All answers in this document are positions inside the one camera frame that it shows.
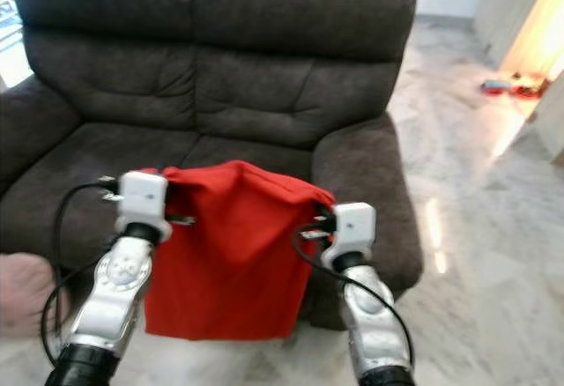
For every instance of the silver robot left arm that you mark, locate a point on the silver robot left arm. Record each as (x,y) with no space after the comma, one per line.
(115,289)

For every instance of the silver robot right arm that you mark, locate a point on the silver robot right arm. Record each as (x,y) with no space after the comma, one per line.
(374,324)

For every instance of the dark brown two-seat sofa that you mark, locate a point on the dark brown two-seat sofa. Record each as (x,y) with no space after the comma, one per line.
(211,77)

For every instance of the red toy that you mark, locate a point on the red toy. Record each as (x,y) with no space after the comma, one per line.
(515,85)

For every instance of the bright window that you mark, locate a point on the bright window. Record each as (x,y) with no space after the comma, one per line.
(11,42)

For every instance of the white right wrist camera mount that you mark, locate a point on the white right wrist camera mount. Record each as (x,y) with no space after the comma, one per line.
(352,227)

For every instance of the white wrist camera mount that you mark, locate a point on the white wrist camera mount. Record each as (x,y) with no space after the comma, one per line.
(352,227)
(145,196)

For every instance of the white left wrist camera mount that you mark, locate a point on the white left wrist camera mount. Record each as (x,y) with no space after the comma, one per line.
(145,196)

